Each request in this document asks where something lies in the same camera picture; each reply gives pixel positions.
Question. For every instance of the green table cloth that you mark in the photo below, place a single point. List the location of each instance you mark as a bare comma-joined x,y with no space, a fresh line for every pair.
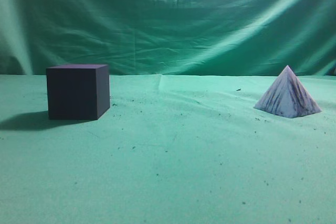
171,149

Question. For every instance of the dark purple cube block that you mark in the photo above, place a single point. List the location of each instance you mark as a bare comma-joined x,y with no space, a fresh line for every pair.
78,91

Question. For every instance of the white purple streaked square pyramid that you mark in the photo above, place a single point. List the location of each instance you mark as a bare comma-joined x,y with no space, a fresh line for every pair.
287,97

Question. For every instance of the green backdrop cloth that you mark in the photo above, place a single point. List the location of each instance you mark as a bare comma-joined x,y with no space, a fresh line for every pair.
191,37

